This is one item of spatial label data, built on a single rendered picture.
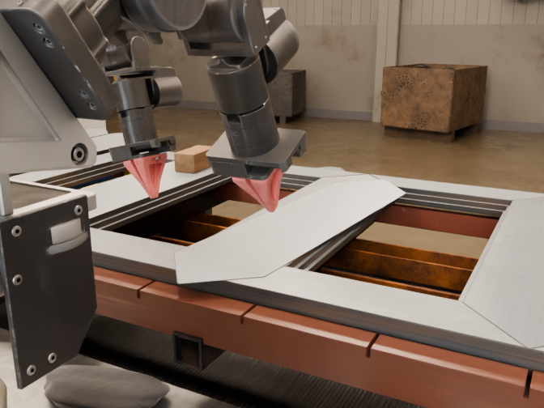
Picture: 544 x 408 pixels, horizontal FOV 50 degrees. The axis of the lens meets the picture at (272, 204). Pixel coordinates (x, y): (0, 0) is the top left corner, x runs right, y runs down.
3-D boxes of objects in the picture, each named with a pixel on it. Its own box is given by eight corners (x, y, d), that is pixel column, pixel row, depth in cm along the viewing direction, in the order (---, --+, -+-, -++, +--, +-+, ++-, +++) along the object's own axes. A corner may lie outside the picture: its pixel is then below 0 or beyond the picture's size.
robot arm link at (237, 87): (192, 63, 59) (240, 64, 57) (225, 32, 64) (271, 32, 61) (210, 121, 64) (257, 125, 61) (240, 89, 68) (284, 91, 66)
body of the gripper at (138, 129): (134, 153, 107) (125, 112, 106) (178, 145, 102) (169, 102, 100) (109, 159, 101) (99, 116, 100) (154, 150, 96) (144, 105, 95)
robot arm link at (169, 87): (95, 44, 100) (129, 36, 94) (146, 43, 109) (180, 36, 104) (108, 114, 102) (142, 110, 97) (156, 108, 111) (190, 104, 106)
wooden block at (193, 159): (197, 163, 163) (197, 145, 161) (216, 164, 161) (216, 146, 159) (174, 172, 152) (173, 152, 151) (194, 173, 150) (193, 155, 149)
